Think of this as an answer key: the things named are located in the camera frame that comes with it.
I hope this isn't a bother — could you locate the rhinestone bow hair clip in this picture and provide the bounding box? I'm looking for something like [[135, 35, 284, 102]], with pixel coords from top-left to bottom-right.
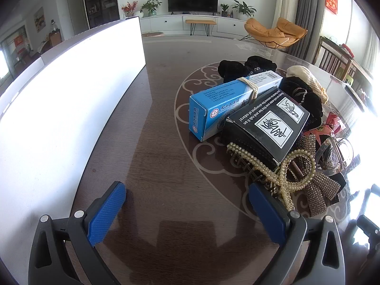
[[292, 133, 341, 217]]

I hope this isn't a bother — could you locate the cream sock bundle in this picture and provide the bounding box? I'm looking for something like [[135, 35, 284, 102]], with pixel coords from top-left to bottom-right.
[[286, 65, 328, 104]]

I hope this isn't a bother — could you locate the white storage box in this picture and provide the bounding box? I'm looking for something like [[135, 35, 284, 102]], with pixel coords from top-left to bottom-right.
[[0, 16, 147, 274]]

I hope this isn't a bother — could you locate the orange lounge chair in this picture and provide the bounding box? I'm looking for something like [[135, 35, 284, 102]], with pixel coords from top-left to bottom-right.
[[240, 17, 308, 49]]

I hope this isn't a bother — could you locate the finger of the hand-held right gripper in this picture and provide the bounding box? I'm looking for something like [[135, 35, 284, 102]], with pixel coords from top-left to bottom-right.
[[356, 214, 380, 259]]

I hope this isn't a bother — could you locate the green potted plant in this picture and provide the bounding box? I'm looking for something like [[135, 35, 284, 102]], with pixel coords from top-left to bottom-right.
[[139, 0, 163, 17]]

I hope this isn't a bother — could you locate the black television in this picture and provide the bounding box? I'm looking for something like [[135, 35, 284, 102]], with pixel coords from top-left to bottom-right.
[[167, 0, 219, 13]]

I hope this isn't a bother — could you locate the framed wall painting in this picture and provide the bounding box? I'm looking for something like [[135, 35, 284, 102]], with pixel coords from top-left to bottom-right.
[[33, 6, 46, 33]]

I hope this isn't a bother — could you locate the grey curtain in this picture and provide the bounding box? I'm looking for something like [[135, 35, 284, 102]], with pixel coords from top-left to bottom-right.
[[292, 0, 327, 60]]

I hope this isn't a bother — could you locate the dark glass display cabinet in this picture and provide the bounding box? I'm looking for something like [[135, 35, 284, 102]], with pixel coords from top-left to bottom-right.
[[81, 0, 121, 30]]

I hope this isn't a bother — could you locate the white television cabinet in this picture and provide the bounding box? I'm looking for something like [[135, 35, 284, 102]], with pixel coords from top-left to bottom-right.
[[139, 15, 253, 35]]

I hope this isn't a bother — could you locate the dining table with chairs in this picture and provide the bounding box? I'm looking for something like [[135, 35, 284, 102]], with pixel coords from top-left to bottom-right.
[[37, 28, 63, 54]]

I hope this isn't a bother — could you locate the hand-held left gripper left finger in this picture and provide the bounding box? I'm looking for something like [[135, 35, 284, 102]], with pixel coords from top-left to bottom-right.
[[28, 181, 127, 285]]

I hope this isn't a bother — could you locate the red flower plant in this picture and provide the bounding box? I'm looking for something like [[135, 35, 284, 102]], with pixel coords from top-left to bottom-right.
[[121, 1, 138, 18]]

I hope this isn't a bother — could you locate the leafy potted plant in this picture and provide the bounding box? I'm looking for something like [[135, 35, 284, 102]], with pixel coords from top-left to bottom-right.
[[232, 0, 257, 18]]

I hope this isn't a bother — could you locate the cream covered floor air conditioner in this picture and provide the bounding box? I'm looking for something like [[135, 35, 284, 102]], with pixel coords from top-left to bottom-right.
[[273, 0, 301, 33]]

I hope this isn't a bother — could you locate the clear plastic hair claw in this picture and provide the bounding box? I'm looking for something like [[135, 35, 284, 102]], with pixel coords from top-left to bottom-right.
[[315, 138, 355, 176]]

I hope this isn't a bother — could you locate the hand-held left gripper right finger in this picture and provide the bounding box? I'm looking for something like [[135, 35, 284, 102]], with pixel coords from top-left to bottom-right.
[[248, 182, 346, 285]]

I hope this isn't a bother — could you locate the dark wooden chair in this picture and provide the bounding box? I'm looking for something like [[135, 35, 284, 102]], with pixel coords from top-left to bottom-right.
[[315, 36, 357, 81]]

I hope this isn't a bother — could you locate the red snack packet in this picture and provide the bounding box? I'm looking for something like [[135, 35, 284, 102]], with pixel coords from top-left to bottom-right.
[[309, 112, 346, 143]]

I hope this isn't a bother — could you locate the blue white ointment box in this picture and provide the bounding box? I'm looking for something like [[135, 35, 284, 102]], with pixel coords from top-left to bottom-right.
[[189, 71, 283, 142]]

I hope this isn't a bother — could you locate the pearl hair claw clip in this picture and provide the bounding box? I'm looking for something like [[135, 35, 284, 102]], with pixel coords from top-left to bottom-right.
[[227, 142, 316, 211]]

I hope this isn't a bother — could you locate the wooden bench with metal legs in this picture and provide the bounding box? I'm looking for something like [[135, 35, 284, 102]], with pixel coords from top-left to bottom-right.
[[185, 19, 217, 36]]

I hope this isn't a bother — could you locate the black box with white pictures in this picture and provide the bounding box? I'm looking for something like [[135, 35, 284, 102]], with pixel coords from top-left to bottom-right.
[[220, 87, 310, 167]]

